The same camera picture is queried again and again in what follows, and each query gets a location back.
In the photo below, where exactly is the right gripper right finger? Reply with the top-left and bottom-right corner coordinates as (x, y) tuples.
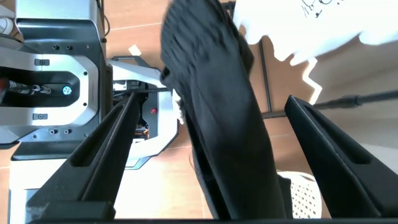
(284, 95), (398, 219)

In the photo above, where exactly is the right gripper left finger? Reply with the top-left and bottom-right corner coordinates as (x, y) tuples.
(25, 92), (141, 221)

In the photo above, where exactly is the black garment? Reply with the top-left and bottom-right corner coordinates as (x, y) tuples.
(159, 0), (294, 220)

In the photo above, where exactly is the white printed t-shirt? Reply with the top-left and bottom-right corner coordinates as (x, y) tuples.
(232, 0), (398, 67)

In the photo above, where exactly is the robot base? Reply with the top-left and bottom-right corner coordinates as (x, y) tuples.
(0, 0), (180, 222)

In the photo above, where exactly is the white laundry basket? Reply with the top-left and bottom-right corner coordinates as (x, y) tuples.
(277, 170), (323, 219)

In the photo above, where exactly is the black clothes rack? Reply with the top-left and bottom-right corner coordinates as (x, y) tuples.
(222, 0), (398, 120)

